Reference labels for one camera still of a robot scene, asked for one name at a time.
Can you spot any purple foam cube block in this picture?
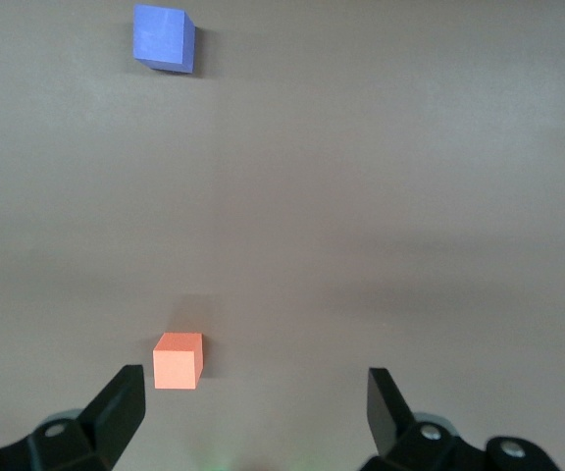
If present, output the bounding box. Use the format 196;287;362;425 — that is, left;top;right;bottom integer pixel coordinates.
132;3;197;77

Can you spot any orange foam cube block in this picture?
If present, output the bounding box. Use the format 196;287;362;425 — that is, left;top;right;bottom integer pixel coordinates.
152;332;204;391

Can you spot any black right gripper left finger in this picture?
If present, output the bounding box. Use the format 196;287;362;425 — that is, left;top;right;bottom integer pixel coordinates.
0;363;147;471

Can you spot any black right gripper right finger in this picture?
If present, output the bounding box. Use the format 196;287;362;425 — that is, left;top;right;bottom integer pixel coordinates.
367;367;561;471

